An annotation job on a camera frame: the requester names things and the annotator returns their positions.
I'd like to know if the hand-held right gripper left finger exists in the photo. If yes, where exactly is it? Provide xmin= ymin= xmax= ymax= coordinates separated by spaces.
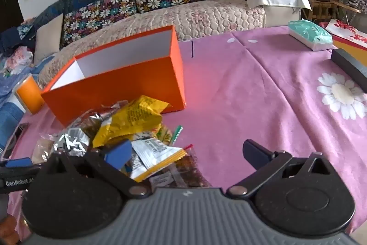
xmin=46 ymin=139 xmax=151 ymax=200

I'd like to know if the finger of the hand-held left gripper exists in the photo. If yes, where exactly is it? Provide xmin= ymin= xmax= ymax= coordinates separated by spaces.
xmin=0 ymin=157 xmax=33 ymax=170

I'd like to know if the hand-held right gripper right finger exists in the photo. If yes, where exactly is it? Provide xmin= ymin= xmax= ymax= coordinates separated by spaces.
xmin=226 ymin=139 xmax=334 ymax=201

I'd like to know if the pile of snack packets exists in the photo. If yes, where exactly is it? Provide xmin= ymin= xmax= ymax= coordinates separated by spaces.
xmin=31 ymin=95 xmax=187 ymax=184

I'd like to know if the orange cardboard box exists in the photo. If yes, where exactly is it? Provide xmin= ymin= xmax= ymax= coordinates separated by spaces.
xmin=40 ymin=25 xmax=187 ymax=128

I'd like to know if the clear red-strip date bag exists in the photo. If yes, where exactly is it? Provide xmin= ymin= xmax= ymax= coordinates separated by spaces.
xmin=172 ymin=144 xmax=213 ymax=188

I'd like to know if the person's left hand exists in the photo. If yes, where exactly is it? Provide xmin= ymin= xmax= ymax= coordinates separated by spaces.
xmin=0 ymin=215 xmax=19 ymax=244

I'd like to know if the blue denim cloth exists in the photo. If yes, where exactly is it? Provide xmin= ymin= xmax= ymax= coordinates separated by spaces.
xmin=0 ymin=101 xmax=28 ymax=151

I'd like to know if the pink floral tablecloth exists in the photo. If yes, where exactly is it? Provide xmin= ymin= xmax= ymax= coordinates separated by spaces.
xmin=0 ymin=25 xmax=367 ymax=245

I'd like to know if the orange cylindrical container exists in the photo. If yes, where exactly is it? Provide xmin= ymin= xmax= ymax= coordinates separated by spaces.
xmin=14 ymin=73 xmax=45 ymax=115

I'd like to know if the heap of dark and pink clothes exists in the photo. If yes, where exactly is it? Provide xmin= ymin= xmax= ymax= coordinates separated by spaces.
xmin=0 ymin=23 xmax=36 ymax=79

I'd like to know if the beige pillow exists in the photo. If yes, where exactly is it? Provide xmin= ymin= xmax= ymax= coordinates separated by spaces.
xmin=34 ymin=13 xmax=64 ymax=65

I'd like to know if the dark grey box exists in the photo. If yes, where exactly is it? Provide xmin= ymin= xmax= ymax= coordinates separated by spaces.
xmin=331 ymin=48 xmax=367 ymax=87

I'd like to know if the teal tissue pack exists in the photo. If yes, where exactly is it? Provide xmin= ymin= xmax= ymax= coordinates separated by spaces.
xmin=287 ymin=20 xmax=334 ymax=52

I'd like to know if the beige quilted sofa cover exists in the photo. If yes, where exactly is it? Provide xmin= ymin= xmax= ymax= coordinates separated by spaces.
xmin=37 ymin=0 xmax=267 ymax=87

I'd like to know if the red and yellow bucket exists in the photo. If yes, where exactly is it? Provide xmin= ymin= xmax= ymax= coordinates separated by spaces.
xmin=334 ymin=36 xmax=367 ymax=62

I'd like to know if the red and white paper bag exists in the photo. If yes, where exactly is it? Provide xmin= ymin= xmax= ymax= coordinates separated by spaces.
xmin=324 ymin=18 xmax=367 ymax=43

